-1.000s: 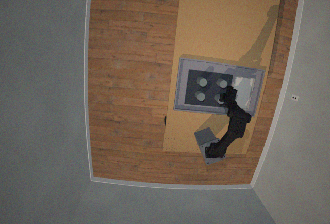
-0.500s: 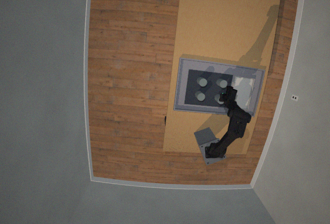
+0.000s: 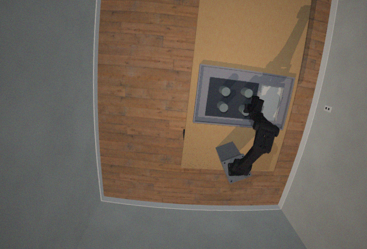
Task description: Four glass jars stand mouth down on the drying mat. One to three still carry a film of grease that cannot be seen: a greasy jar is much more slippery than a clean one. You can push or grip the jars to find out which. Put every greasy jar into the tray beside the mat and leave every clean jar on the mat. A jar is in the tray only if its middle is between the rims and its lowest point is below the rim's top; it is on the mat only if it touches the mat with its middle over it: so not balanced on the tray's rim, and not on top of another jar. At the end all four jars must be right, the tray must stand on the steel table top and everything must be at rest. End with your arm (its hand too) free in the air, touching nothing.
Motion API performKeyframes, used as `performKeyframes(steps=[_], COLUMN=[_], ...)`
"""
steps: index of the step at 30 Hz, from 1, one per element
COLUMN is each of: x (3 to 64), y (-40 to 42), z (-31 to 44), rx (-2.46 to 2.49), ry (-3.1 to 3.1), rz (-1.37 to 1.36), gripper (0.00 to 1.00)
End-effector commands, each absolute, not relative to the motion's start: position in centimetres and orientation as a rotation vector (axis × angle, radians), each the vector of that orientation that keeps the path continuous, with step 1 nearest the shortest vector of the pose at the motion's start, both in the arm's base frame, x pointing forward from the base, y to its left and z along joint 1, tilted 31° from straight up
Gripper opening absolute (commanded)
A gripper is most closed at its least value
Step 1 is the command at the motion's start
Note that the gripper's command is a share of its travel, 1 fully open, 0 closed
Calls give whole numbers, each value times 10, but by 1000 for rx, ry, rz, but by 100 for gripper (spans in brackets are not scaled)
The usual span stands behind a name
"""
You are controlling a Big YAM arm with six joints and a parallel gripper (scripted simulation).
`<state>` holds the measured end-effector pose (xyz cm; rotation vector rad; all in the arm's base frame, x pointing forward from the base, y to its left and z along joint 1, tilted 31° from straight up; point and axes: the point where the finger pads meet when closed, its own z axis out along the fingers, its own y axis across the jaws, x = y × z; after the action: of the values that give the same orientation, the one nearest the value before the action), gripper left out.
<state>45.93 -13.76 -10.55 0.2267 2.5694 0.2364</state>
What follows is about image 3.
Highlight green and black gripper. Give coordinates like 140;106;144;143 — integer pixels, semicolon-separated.
244;104;250;113

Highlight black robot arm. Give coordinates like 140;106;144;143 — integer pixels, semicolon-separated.
228;95;280;176

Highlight clear glass jar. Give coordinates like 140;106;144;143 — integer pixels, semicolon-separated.
239;105;249;116
219;86;231;96
217;101;228;112
241;87;253;98

